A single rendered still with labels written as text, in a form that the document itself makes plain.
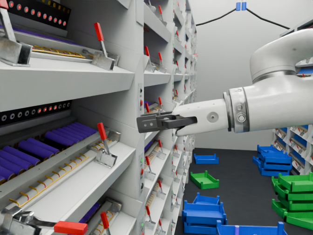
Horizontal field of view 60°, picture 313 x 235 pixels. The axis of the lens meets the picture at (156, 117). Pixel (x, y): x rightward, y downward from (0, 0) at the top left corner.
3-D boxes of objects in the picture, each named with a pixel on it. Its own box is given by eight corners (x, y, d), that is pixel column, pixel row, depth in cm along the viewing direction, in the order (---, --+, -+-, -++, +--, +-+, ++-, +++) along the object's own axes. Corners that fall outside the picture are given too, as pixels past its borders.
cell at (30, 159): (7, 153, 47) (40, 168, 46) (-1, 156, 45) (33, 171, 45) (10, 144, 47) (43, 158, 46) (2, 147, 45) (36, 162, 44)
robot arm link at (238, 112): (251, 136, 47) (233, 138, 47) (244, 127, 55) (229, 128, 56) (245, 88, 46) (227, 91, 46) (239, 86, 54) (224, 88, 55)
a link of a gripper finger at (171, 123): (181, 128, 45) (158, 128, 49) (208, 119, 50) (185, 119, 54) (180, 121, 45) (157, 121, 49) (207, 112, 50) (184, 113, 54)
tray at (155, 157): (167, 158, 145) (176, 134, 142) (139, 214, 86) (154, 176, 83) (132, 143, 147) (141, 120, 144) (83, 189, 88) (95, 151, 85)
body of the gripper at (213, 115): (238, 136, 47) (174, 143, 49) (233, 125, 57) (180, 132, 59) (233, 93, 46) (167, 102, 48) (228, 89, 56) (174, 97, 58)
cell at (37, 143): (24, 148, 52) (54, 161, 51) (25, 140, 51) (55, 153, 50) (31, 143, 53) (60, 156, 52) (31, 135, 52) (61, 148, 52)
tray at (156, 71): (168, 82, 139) (177, 56, 136) (138, 87, 80) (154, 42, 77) (132, 69, 141) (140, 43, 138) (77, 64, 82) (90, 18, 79)
